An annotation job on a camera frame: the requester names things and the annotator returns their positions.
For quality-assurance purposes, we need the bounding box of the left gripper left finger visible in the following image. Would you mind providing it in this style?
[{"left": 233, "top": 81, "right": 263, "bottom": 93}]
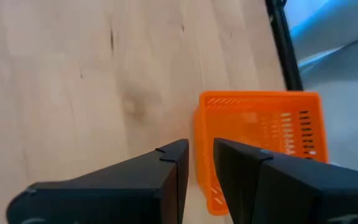
[{"left": 6, "top": 138, "right": 190, "bottom": 224}]

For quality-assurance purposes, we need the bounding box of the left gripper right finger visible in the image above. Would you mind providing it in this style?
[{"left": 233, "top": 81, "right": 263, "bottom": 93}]
[{"left": 213, "top": 138, "right": 358, "bottom": 224}]

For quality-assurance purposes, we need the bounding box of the orange slotted plastic basket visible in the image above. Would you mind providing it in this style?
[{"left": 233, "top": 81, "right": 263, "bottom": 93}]
[{"left": 193, "top": 90, "right": 329, "bottom": 217}]

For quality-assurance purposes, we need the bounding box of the black aluminium rig frame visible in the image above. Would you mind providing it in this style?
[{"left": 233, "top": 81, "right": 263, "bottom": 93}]
[{"left": 265, "top": 0, "right": 304, "bottom": 91}]

